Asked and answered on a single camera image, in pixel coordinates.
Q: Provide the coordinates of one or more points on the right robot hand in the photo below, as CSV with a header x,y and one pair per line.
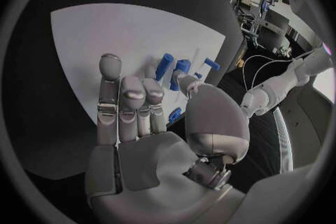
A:
x,y
147,165

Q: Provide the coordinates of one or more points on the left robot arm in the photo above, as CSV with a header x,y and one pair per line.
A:
x,y
275,83

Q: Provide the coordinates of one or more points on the white task board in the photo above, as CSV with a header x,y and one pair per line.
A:
x,y
118,35

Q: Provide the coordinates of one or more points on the blue gear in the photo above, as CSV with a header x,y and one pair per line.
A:
x,y
174,115

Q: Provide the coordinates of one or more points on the long blue cylinder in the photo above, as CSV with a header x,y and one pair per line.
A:
x,y
164,65

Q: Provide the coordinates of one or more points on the small blue plug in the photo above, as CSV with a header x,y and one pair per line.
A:
x,y
198,75

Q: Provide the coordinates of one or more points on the thick blue cylinder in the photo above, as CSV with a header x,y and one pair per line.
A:
x,y
182,66

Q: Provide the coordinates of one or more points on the blue peg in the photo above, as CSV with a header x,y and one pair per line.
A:
x,y
212,64

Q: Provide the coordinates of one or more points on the metal frame machine rack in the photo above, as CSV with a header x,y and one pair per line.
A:
x,y
253,9

